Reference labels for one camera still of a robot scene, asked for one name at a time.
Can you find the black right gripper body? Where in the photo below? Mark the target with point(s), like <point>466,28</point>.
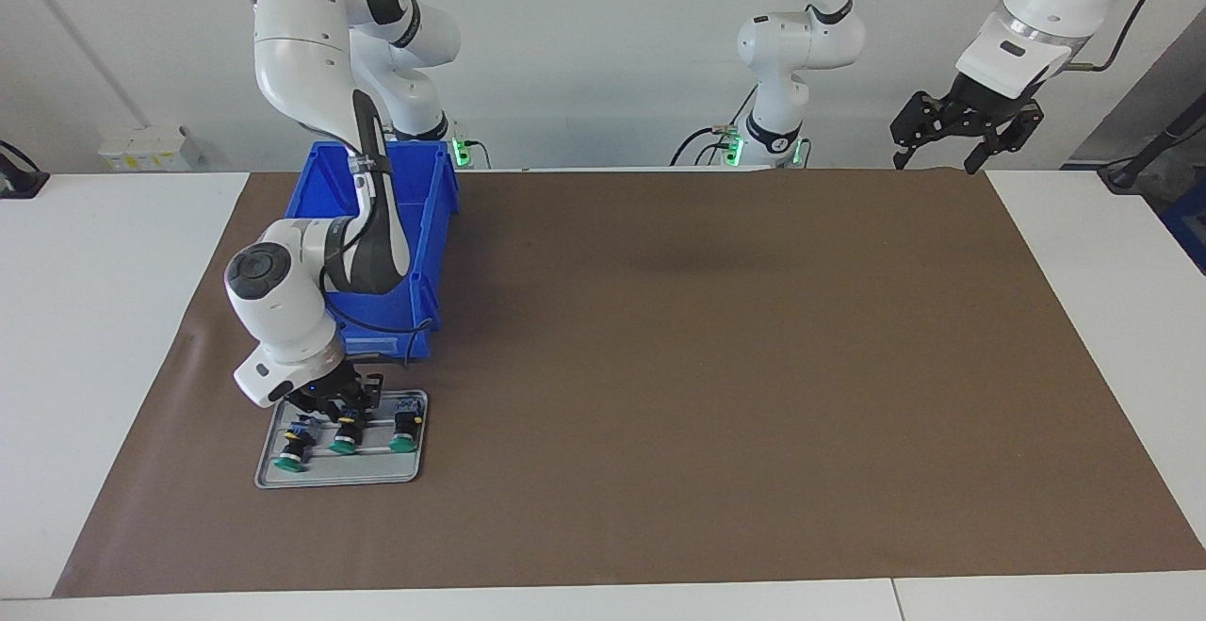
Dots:
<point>334,384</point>

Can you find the blue metal frame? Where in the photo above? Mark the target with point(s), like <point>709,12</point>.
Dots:
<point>1192,225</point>

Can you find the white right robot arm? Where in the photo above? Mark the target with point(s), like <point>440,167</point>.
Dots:
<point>301,56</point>

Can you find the grey metal tray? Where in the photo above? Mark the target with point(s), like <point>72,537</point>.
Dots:
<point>377,470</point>

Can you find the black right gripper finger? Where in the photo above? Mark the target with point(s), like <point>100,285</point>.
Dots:
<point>369,393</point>
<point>303,404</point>

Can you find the black stand pole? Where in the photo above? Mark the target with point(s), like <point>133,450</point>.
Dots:
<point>1154,145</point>

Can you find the blue plastic storage bin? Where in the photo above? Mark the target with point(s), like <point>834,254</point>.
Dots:
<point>424,187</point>

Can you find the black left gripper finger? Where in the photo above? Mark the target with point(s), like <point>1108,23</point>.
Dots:
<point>919,122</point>
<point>1013,136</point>

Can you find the green push button switch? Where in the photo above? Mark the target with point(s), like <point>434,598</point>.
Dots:
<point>406,428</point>
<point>345,440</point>
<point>294,444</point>

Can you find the brown table mat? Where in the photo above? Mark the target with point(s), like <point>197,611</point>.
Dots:
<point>660,461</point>

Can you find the black table clamp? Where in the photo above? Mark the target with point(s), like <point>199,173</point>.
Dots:
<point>19,183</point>

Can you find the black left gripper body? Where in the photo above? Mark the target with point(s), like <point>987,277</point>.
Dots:
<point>980,103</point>

